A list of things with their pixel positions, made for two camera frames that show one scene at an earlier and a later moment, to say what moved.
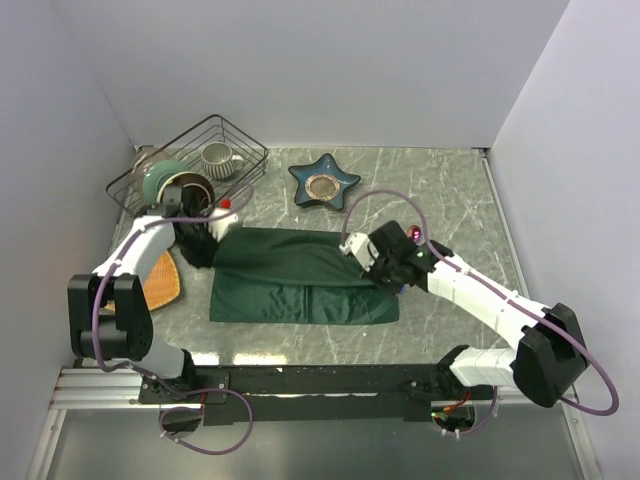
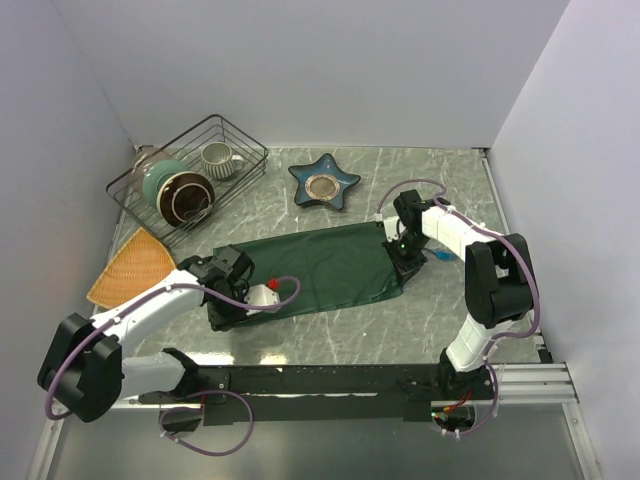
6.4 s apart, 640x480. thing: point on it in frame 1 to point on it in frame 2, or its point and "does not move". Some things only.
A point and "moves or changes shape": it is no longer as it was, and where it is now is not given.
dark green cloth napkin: (293, 275) moves or changes shape
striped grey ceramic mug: (218, 162) does not move
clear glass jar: (144, 157) does not move
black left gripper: (207, 257) to (219, 322)
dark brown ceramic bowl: (198, 195) does not move
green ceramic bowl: (156, 174) does not move
